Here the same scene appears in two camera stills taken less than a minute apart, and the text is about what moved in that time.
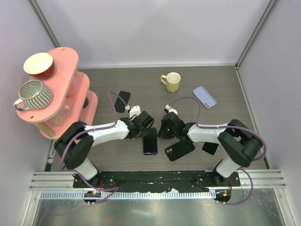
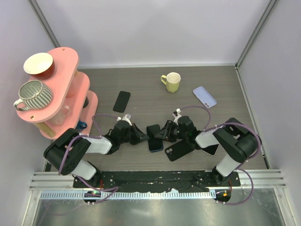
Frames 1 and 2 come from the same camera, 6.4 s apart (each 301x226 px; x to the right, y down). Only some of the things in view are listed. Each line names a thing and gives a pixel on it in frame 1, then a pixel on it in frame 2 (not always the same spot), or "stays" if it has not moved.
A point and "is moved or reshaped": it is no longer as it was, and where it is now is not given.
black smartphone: [120, 105] stays
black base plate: [179, 181] stays
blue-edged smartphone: [150, 141] is moved or reshaped
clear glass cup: [59, 119] stays
